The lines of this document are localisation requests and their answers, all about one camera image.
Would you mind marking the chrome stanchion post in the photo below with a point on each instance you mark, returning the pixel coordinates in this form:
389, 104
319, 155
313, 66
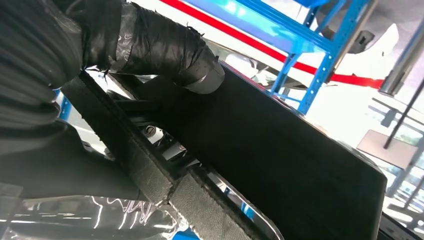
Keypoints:
404, 66

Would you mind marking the red barrier belt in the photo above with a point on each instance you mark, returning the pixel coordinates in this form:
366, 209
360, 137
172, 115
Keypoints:
357, 81

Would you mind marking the thin black stanchion post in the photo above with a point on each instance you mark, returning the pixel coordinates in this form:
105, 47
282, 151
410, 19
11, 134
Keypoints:
402, 116

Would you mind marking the blue metal shelf rack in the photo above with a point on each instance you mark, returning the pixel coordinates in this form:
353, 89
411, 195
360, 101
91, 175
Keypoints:
278, 33

